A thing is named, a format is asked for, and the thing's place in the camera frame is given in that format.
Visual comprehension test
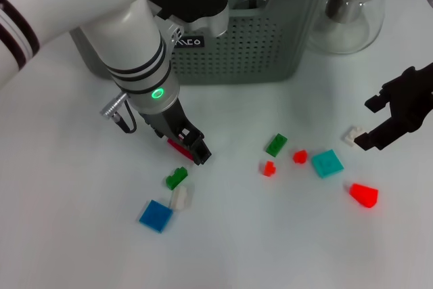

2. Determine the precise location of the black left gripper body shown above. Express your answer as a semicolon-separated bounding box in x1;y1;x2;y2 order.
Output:
139;101;191;143

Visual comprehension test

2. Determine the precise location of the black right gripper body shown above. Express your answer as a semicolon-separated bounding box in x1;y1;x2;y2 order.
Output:
380;62;433;133

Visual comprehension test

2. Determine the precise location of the dark red toy block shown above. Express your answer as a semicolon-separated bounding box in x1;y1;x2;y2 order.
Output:
168;138;196;164

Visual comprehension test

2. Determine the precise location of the white two-stud toy block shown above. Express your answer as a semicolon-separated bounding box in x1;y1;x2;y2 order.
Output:
341;125;365;148

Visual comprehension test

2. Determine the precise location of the green notched toy block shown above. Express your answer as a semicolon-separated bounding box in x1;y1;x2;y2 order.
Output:
165;166;189;191

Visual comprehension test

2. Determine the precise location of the small orange-red toy block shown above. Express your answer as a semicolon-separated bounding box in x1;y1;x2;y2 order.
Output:
292;149;309;164
263;160;278;177

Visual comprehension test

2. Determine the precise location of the blue square toy plate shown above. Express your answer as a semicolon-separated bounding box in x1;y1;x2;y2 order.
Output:
138;199;174;234

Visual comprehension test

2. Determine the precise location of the glass teacup black holder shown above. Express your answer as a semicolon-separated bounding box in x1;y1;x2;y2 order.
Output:
233;0;269;11

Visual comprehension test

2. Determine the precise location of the orange-red wedge toy block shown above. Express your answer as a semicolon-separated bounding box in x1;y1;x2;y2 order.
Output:
344;182;380;208

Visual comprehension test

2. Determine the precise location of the green rectangular toy block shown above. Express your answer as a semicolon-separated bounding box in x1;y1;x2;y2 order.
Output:
266;133;289;158

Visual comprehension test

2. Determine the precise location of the grey-green perforated storage basket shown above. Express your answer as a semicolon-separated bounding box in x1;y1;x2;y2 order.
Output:
69;0;342;85

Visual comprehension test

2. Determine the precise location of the teal square toy plate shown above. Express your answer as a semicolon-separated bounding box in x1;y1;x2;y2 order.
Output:
311;149;345;179

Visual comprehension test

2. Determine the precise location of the glass carafe black lid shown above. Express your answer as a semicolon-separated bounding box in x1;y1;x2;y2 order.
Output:
307;0;386;55

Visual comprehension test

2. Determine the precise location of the left arm cable plug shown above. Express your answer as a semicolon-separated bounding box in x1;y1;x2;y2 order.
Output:
99;92;138;134

